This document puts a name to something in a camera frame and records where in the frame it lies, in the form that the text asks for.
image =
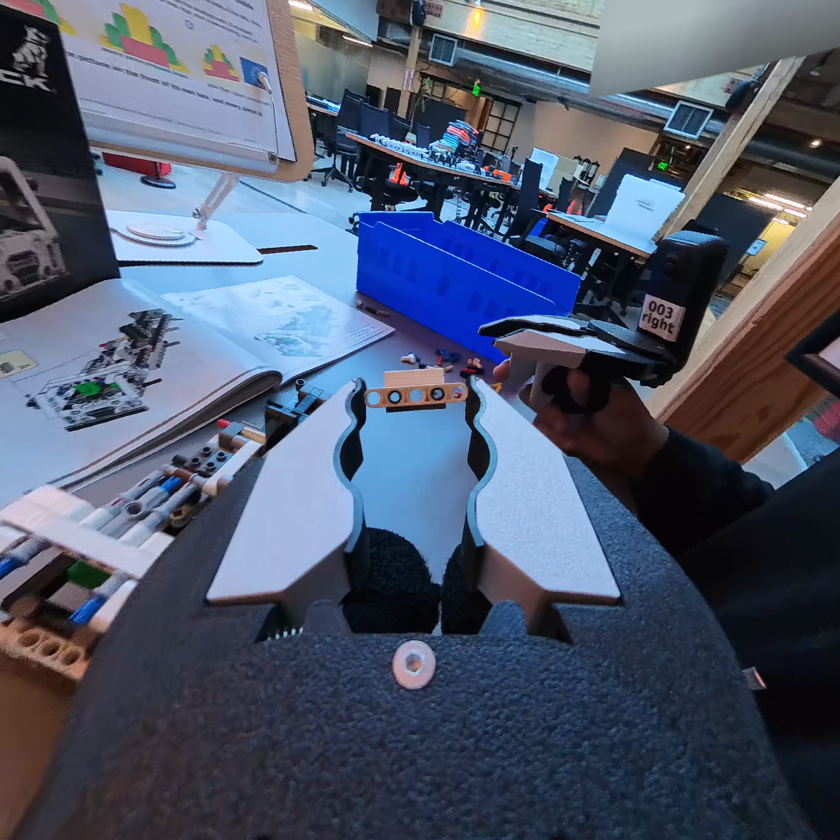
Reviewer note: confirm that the white folded board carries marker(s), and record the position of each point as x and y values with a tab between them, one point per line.
643	210

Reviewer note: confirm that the wooden background desk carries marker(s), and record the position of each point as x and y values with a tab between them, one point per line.
590	228

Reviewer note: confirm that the small lego pin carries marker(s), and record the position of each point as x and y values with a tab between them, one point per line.
371	306

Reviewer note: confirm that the long background desk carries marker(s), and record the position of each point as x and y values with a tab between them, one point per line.
400	149

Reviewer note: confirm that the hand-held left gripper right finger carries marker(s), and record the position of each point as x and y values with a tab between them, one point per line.
538	518

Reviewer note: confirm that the blue plastic bin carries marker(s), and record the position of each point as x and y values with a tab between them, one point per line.
459	282

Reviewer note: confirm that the black frame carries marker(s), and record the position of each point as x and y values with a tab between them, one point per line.
817	361

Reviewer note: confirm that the thick wooden post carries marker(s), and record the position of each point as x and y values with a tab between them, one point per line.
754	328

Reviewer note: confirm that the printed instruction board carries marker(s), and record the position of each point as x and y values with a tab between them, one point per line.
177	79

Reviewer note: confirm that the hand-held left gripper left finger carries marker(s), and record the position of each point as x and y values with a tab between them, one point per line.
295	512

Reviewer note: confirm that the red object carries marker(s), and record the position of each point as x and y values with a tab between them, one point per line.
141	167

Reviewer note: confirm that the person's right hand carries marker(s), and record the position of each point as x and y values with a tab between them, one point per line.
610	436

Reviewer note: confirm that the open lego instruction booklet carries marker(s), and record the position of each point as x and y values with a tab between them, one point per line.
197	367

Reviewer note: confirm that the lego truck chassis assembly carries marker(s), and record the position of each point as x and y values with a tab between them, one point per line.
98	525

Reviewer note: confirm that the scattered small coloured lego pieces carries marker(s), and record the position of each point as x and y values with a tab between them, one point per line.
469	367

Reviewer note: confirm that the slanted wooden beam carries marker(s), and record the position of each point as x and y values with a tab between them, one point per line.
728	144

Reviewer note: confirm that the white board stand base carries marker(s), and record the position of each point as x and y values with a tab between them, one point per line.
210	239

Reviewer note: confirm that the person's right forearm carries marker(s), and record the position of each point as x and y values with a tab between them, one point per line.
735	518

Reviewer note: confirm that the black lego set box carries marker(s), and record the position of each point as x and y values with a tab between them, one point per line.
39	164

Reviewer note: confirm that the tan lego beam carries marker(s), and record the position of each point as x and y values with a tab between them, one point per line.
415	395

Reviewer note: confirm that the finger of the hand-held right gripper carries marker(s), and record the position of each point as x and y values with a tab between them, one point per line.
551	322
544	348

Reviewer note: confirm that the black office chair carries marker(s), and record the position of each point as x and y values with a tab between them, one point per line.
344	131

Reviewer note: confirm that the wall air vent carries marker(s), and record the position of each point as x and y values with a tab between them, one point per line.
443	49
688	119

